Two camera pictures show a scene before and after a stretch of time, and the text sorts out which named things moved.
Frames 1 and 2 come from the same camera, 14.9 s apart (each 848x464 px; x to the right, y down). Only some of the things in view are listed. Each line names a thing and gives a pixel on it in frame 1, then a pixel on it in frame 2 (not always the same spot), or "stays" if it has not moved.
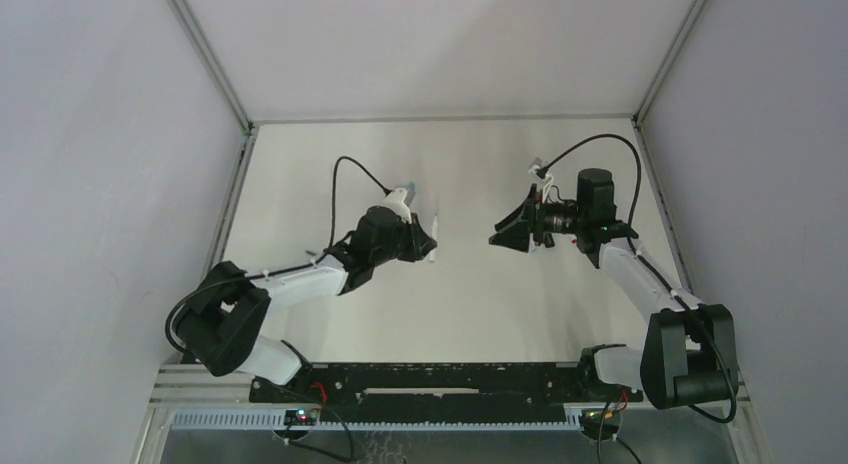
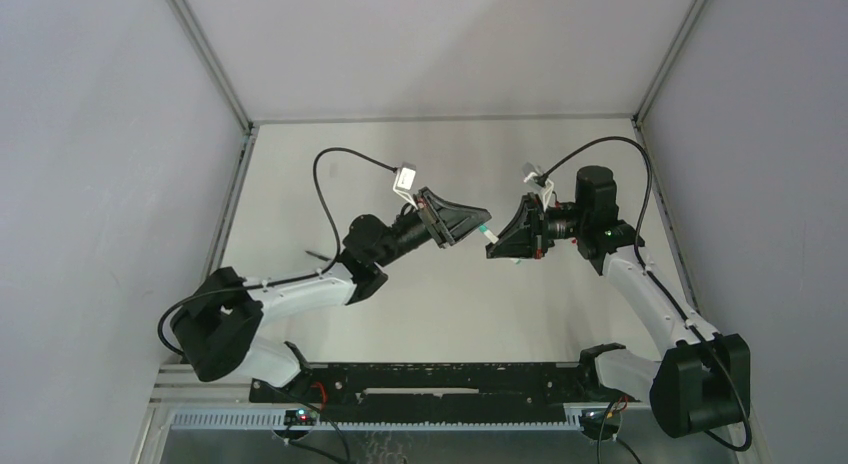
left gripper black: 416,243 -> 433,219
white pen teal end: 435,237 -> 484,228
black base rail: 434,392 stays
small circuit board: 300,417 stays
